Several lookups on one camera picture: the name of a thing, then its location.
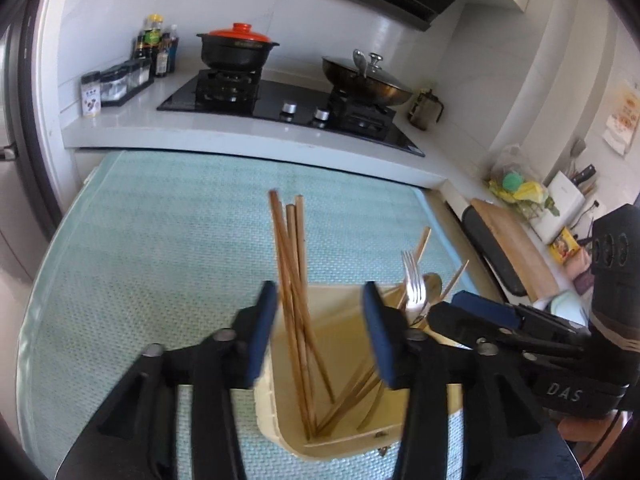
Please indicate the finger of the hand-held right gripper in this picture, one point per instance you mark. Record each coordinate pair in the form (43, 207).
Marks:
(460, 322)
(487, 306)

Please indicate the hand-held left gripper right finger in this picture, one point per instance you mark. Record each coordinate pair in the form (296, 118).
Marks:
(378, 342)

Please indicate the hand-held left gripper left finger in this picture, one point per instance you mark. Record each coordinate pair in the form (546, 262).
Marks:
(262, 335)

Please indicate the cream ribbed utensil holder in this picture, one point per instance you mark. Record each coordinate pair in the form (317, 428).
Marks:
(340, 330)

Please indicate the wooden chopstick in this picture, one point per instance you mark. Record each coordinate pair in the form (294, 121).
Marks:
(419, 255)
(455, 280)
(295, 280)
(284, 270)

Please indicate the silver metal spoon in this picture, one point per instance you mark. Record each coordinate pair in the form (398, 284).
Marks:
(434, 286)

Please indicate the light blue bowl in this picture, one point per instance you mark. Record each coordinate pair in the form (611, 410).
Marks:
(567, 306)

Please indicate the pink cloth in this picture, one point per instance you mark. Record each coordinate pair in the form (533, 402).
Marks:
(580, 265)

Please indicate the wooden cutting board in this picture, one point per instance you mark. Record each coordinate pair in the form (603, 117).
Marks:
(520, 245)

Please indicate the yellow snack packet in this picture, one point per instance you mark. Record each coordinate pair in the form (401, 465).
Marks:
(564, 246)

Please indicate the white knife block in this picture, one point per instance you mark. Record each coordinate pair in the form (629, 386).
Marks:
(560, 205)

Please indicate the yellow and green plastic bag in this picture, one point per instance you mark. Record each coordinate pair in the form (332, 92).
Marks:
(520, 187)

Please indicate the light blue woven mat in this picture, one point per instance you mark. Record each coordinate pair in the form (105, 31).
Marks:
(150, 240)

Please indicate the black gas stove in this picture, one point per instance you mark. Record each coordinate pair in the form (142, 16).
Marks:
(290, 102)

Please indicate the dark wok with lid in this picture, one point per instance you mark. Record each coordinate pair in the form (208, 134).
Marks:
(365, 85)

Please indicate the metal ladle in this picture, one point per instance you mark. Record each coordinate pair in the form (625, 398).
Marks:
(358, 59)

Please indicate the black pot with red lid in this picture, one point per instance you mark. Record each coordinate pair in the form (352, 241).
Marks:
(235, 47)

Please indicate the clear seasoning box rack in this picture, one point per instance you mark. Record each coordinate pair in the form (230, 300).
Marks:
(125, 80)

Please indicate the white-labelled spice jar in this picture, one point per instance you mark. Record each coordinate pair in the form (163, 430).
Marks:
(91, 96)

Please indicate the dark sauce bottle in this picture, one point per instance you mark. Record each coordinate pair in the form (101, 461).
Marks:
(141, 49)

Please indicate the yellow-capped oil bottle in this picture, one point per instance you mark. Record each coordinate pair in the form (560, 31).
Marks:
(153, 35)

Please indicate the wall poster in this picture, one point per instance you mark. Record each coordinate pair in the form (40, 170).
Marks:
(622, 115)

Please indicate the glass jug with dark frame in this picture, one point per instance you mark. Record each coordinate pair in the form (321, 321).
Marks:
(424, 110)

